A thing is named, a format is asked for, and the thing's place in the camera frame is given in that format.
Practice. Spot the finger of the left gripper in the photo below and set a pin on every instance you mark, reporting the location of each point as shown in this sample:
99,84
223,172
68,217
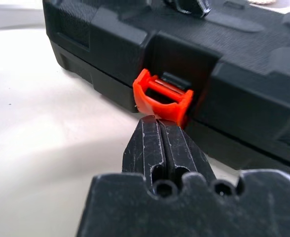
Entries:
192,6

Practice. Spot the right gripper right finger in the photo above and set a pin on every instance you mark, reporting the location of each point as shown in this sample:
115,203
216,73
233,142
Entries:
184,155

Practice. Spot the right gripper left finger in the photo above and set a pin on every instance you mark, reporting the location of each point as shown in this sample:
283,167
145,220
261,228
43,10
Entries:
147,148

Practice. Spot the black plastic tool case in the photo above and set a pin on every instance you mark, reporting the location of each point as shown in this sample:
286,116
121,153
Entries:
233,86

